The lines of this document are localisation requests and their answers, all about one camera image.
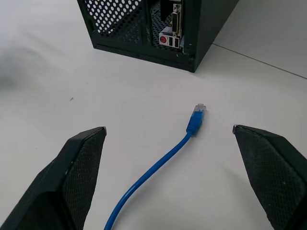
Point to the black computer case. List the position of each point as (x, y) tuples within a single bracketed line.
[(206, 28)]

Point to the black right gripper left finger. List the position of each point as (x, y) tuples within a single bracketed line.
[(60, 182)]

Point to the motherboard port panel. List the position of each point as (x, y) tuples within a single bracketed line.
[(173, 28)]

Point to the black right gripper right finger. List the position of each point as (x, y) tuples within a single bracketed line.
[(271, 172)]

